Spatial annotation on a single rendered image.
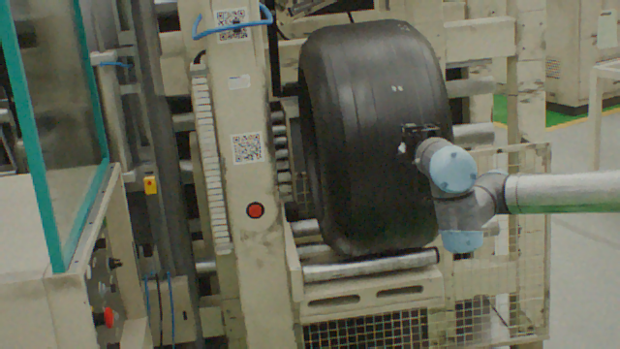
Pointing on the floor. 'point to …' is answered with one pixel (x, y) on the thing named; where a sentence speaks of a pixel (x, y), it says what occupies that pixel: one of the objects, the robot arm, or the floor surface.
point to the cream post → (251, 183)
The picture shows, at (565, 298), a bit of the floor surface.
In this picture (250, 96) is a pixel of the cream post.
